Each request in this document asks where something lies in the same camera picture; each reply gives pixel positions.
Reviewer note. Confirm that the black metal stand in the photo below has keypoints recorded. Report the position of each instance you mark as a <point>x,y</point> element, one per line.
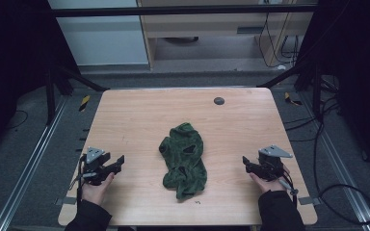
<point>316,93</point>
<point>50,96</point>

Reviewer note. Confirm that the black curtain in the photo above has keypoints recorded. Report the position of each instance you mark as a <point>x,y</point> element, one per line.
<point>13,64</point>
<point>359,80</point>

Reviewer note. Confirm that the grey round table grommet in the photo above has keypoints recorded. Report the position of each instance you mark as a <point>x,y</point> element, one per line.
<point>219,101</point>

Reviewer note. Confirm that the grey table edge bracket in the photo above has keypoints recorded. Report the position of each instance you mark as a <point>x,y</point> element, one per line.
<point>310,200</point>
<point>66,201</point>

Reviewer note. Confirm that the person's left hand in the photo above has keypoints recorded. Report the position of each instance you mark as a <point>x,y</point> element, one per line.
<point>94,192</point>

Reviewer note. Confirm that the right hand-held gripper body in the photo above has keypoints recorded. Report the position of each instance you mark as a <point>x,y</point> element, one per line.
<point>271,162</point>

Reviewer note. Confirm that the light wooden desk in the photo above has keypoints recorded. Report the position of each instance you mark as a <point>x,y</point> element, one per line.
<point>205,22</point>

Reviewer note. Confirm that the aluminium floor rail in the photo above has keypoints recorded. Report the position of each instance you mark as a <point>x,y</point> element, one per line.
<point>342,173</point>
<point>29,163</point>

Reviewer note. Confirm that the white cabinet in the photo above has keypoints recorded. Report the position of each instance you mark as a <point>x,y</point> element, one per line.
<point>102,41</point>

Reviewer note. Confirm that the dark green cloth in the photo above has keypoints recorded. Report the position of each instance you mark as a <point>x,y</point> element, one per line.
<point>183,160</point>

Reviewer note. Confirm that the person's right hand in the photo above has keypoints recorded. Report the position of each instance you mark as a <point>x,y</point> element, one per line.
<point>269,184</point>

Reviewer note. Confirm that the yellow black striped tape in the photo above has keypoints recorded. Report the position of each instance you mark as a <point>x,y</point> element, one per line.
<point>290,99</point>
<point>84,103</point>

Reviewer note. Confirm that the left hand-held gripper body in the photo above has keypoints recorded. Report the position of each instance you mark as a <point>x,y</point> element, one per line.
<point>93,160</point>

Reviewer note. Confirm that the black horizontal frame bar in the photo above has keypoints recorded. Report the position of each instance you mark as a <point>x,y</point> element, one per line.
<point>173,11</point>

